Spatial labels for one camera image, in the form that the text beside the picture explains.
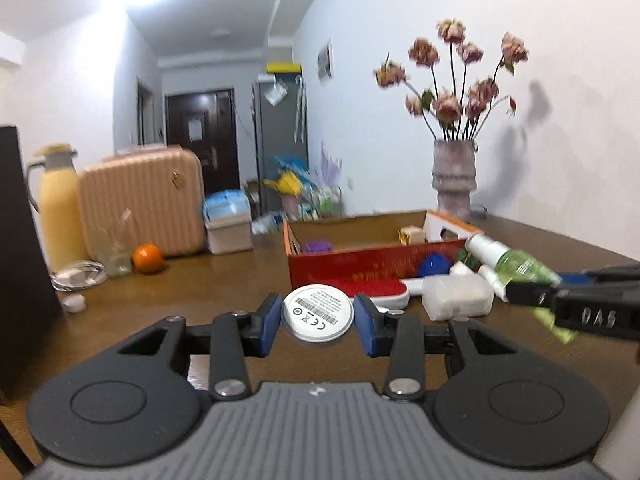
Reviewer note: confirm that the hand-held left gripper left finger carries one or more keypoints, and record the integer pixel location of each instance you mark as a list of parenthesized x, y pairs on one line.
[(270, 325)]

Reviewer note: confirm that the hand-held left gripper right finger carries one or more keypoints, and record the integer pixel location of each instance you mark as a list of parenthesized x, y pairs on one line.
[(364, 327)]

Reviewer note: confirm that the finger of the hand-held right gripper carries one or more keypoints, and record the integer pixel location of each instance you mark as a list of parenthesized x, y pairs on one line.
[(587, 276), (530, 292)]

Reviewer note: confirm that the green spray bottle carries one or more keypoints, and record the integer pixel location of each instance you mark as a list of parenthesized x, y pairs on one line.
[(520, 267)]

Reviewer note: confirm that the white round disc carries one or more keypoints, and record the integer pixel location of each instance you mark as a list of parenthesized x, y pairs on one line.
[(318, 314)]

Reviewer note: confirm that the red cardboard box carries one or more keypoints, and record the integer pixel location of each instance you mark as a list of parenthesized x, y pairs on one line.
[(360, 266)]

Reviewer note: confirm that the translucent white plastic box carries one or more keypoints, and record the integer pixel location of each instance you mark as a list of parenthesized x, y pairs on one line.
[(457, 297)]

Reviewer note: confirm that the blue ridged bottle cap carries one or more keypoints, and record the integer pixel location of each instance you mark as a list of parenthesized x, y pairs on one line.
[(432, 264)]

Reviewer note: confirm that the red lint brush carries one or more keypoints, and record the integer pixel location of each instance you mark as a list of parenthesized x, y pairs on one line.
[(372, 290)]

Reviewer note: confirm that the small gold cube box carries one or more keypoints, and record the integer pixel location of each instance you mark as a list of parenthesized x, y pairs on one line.
[(411, 235)]

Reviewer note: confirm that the cluttered storage rack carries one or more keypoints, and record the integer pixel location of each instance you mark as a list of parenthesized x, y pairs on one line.
[(320, 202)]

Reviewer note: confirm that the mottled pink vase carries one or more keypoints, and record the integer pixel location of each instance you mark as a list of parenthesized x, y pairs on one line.
[(454, 180)]

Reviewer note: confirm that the orange fruit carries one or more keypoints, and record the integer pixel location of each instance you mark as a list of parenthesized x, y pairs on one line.
[(147, 258)]

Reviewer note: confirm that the yellow watering can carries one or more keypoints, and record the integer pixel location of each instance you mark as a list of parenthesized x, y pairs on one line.
[(286, 180)]

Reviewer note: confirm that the purple paper decoration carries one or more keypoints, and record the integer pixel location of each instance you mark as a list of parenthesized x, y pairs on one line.
[(331, 162)]

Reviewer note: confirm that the clear glass jar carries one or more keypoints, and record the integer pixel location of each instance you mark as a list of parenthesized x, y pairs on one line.
[(116, 250)]

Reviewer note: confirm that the pink ribbed suitcase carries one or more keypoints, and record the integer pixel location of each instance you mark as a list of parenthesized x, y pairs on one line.
[(145, 200)]

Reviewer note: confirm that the small white earbud case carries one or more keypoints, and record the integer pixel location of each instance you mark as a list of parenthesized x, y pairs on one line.
[(75, 302)]

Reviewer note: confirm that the dark brown door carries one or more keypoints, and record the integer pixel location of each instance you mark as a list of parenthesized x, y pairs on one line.
[(201, 132)]

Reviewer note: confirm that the grey tall cabinet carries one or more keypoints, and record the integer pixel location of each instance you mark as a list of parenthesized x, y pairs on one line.
[(280, 120)]

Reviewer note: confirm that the dried pink flowers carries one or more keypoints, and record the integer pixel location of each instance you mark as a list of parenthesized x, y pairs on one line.
[(457, 90)]

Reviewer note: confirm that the yellow thermos jug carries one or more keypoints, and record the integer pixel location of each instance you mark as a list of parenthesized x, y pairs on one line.
[(57, 205)]

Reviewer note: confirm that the black panel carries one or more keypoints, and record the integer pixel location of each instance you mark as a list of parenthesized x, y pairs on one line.
[(22, 260)]

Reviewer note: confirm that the yellow box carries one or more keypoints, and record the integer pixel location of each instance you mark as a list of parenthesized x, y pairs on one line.
[(284, 66)]

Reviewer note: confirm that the wall picture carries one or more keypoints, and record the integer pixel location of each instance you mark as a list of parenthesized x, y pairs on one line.
[(325, 61)]

